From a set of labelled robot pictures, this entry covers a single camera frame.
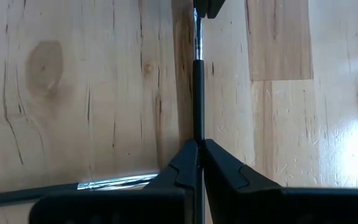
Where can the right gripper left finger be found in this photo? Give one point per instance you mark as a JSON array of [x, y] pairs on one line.
[[135, 208]]

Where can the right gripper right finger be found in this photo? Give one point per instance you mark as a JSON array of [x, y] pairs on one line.
[[259, 205]]

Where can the black eyeliner pencil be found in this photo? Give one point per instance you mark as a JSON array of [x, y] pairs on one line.
[[26, 196]]

